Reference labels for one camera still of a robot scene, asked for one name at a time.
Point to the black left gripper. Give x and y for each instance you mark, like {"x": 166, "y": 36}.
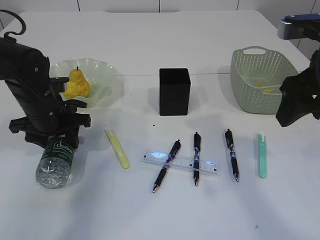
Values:
{"x": 46, "y": 114}

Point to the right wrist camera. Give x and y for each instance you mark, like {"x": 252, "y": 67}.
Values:
{"x": 300, "y": 26}

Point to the black pen right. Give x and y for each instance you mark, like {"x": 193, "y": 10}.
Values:
{"x": 232, "y": 153}

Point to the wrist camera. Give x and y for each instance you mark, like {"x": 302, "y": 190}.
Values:
{"x": 300, "y": 26}
{"x": 59, "y": 84}

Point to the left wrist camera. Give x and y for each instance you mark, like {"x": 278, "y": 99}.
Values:
{"x": 59, "y": 84}

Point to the green woven plastic basket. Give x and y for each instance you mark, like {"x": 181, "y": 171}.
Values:
{"x": 256, "y": 75}

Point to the black square pen holder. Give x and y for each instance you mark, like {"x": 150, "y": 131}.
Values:
{"x": 174, "y": 91}

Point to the black pen middle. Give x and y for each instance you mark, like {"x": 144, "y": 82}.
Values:
{"x": 196, "y": 165}

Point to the yellow utility knife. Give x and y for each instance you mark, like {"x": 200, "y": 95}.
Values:
{"x": 117, "y": 147}

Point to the black pen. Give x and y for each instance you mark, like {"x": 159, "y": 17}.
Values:
{"x": 172, "y": 154}
{"x": 196, "y": 165}
{"x": 232, "y": 153}

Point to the clear water bottle green label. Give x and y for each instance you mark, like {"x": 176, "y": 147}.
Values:
{"x": 55, "y": 165}

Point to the yellow pear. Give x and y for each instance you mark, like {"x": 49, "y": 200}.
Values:
{"x": 77, "y": 86}

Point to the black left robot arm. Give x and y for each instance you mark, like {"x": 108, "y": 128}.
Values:
{"x": 25, "y": 71}

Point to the green wavy glass plate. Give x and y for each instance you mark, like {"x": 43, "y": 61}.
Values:
{"x": 99, "y": 74}

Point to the yellow waste paper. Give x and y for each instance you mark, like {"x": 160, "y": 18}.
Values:
{"x": 266, "y": 88}

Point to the black pen left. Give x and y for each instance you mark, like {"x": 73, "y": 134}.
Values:
{"x": 172, "y": 154}

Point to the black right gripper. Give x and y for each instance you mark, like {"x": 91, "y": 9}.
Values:
{"x": 301, "y": 94}

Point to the clear plastic ruler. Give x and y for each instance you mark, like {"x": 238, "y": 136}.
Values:
{"x": 180, "y": 162}

